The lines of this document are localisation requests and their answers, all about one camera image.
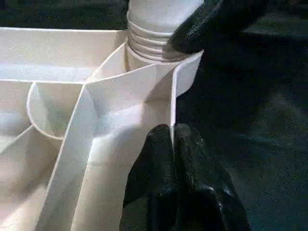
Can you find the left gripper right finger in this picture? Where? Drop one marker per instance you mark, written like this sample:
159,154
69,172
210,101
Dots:
202,187

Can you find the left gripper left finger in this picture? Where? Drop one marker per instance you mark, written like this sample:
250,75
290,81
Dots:
151,183

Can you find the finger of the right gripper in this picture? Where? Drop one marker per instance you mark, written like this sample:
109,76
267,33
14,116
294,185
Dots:
204,26

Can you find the white plastic table leg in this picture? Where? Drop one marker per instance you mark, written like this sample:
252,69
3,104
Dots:
151,26

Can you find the white plastic table top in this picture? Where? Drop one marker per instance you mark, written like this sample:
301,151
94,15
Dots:
48,60

